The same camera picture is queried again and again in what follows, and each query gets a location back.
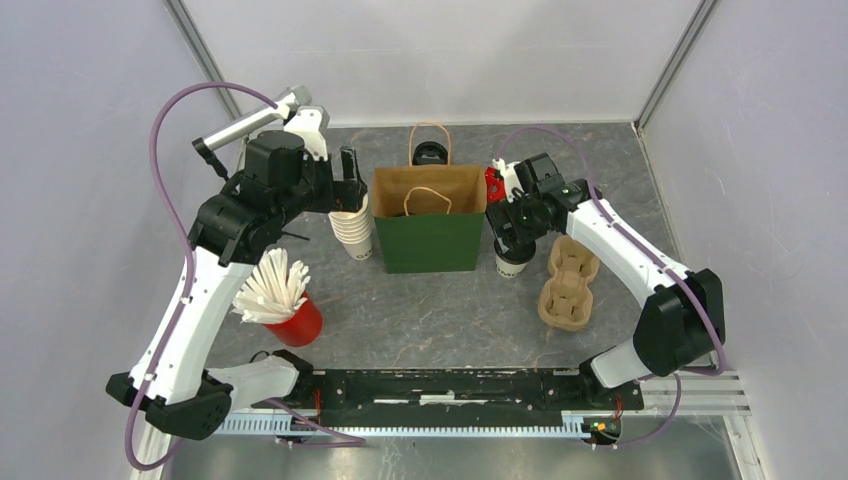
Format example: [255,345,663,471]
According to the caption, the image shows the black coffee cup lid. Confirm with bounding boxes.
[494,239,537,265]

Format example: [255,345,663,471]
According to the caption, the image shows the white paper coffee cup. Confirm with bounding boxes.
[495,257,528,278]

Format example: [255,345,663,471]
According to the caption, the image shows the green paper bag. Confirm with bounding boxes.
[370,121,487,274]

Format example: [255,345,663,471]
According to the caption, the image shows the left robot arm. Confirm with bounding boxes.
[106,130,367,440]

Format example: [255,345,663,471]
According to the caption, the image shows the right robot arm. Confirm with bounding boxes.
[485,154,726,408]

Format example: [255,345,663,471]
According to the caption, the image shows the stack of white paper cups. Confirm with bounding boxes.
[329,195,373,261]

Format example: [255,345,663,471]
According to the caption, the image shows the red plastic holder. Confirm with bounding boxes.
[484,167,506,204]

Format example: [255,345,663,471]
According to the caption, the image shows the stack of black lids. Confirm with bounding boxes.
[411,141,449,166]

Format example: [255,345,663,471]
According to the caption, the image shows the silver microphone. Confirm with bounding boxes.
[192,85,312,157]

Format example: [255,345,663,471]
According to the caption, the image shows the brown cardboard cup carriers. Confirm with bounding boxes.
[537,235,601,332]

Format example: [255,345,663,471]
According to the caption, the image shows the red cup with straws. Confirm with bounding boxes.
[232,248,323,347]

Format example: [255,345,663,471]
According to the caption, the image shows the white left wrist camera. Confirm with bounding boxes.
[283,106,330,161]

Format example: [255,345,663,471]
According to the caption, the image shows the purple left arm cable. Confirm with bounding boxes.
[124,82,280,472]

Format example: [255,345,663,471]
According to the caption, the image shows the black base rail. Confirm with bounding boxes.
[280,368,645,438]

